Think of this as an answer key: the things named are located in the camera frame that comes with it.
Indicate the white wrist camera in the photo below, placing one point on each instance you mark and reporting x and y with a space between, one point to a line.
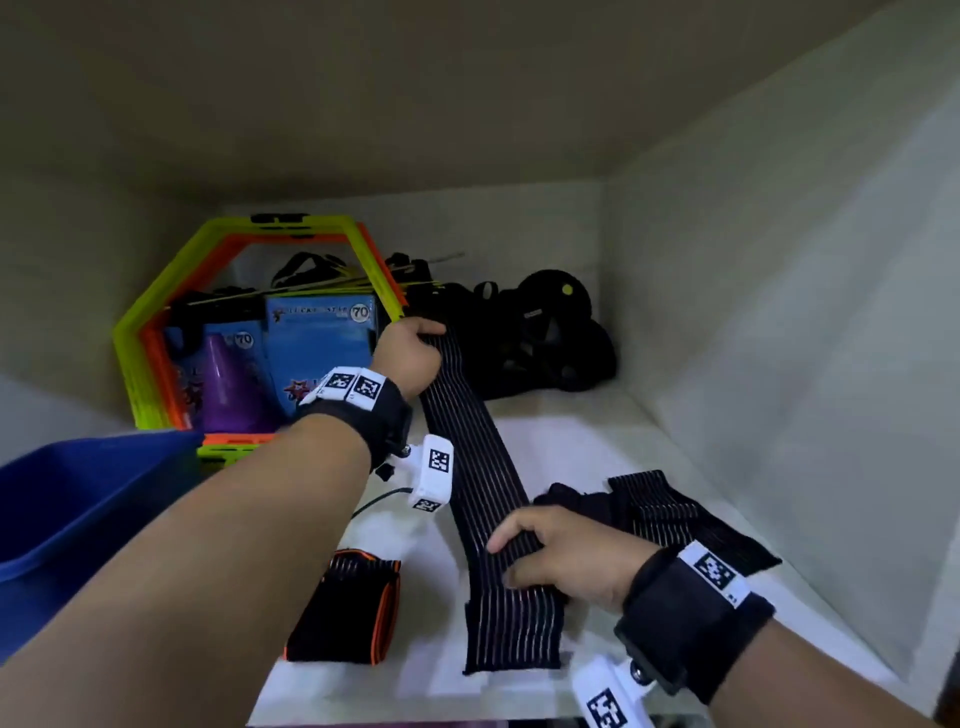
607 697
433 472

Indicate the pile of black gear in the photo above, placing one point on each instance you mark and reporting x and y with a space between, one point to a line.
525 345

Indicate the crumpled black striped elastic band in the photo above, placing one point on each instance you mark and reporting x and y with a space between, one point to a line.
660 510

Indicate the person's left fingers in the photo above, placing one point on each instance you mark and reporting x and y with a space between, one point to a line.
426 327

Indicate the purple plastic cone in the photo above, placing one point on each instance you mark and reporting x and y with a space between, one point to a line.
232 390

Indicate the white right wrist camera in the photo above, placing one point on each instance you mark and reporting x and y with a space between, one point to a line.
607 697

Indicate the person's left hand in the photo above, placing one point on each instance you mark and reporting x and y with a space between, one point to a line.
401 356

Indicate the person's right fingers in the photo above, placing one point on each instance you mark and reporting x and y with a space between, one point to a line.
517 531

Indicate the person's right hand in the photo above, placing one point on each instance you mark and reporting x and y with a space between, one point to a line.
585 555

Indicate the blue plastic bin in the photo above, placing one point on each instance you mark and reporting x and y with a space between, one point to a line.
75 502

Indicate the person's left forearm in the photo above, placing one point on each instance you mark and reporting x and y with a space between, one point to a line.
187 570

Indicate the black orange-edged support wrap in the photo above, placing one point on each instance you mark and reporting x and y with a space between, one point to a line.
341 607

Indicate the long black striped elastic band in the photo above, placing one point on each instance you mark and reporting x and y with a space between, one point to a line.
480 472

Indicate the person's right forearm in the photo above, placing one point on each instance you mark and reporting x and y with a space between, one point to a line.
802 682

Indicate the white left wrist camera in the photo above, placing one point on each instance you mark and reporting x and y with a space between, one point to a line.
433 472

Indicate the small blue cardboard box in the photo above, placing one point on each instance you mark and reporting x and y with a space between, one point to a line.
184 360

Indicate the large blue cardboard box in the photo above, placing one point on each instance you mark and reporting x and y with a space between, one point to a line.
315 345

